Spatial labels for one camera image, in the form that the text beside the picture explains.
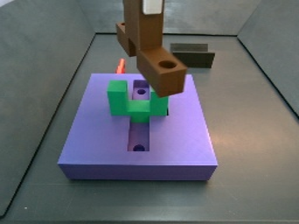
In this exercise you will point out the purple base block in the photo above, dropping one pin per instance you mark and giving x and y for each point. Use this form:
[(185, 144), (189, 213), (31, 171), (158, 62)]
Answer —
[(167, 149)]

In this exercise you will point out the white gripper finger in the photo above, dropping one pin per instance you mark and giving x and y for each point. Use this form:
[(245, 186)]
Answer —
[(153, 7)]

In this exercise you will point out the red cylinder peg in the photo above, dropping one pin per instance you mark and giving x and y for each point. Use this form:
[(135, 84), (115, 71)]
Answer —
[(121, 67)]

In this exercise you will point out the black angle bracket fixture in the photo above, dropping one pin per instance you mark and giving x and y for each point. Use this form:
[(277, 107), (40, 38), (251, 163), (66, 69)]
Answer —
[(194, 55)]

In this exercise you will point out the green U-shaped block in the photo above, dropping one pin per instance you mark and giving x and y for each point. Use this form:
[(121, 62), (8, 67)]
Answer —
[(139, 105)]

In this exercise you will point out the brown T-shaped block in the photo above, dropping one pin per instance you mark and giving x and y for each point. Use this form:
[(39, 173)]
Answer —
[(141, 37)]

